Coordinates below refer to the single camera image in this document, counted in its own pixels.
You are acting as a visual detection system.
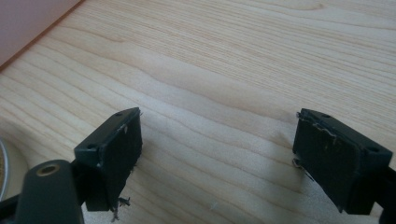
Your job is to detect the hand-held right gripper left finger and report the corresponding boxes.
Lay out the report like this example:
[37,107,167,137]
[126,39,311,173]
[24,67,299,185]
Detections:
[73,106,144,222]

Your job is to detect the round metal-rimmed dish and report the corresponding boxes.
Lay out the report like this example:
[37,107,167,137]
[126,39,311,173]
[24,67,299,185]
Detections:
[0,138,11,202]

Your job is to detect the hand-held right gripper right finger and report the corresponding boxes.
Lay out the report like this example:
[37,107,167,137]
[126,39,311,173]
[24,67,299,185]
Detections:
[291,107,394,216]

